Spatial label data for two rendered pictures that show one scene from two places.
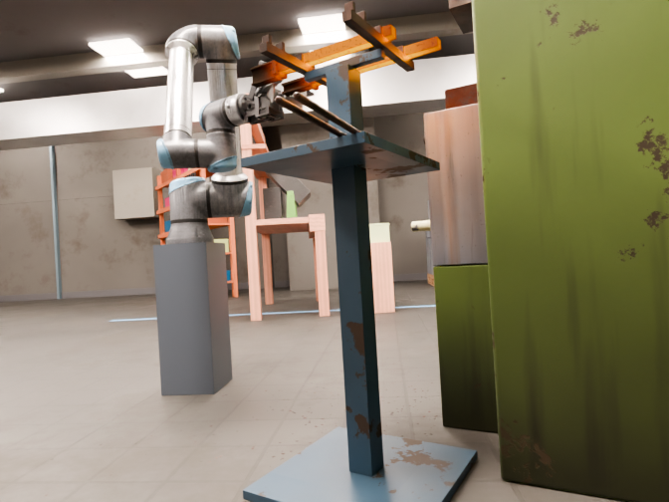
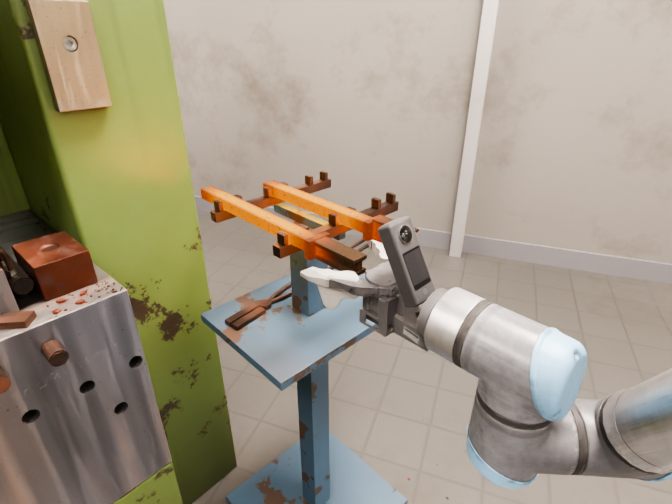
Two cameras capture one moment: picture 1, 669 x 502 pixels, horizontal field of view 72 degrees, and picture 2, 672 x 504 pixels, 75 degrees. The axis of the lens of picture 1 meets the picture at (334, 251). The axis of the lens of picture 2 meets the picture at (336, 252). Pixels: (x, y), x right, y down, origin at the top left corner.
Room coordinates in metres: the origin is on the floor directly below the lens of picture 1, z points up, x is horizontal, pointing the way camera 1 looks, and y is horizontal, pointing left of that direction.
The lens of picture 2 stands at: (1.87, 0.22, 1.32)
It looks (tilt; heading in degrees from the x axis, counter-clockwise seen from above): 28 degrees down; 194
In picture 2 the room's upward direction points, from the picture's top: straight up
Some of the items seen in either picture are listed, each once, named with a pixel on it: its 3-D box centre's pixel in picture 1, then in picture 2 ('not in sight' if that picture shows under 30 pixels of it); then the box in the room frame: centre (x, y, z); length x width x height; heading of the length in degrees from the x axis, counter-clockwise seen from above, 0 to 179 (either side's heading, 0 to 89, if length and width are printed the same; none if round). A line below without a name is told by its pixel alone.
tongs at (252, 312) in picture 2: (360, 140); (319, 270); (0.91, -0.07, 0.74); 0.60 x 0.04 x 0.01; 156
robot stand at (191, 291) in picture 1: (194, 315); not in sight; (1.93, 0.60, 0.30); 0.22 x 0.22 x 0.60; 84
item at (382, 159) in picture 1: (348, 164); (310, 309); (1.07, -0.04, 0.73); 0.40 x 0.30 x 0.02; 148
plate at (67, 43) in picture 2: not in sight; (71, 57); (1.19, -0.42, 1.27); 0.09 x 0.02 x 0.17; 152
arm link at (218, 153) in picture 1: (218, 151); (515, 430); (1.44, 0.35, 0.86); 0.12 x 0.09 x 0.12; 100
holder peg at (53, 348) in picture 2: not in sight; (55, 353); (1.47, -0.33, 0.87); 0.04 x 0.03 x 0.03; 62
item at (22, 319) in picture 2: not in sight; (15, 319); (1.47, -0.38, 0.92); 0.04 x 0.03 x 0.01; 109
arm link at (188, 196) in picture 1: (190, 199); not in sight; (1.93, 0.59, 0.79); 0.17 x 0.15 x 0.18; 100
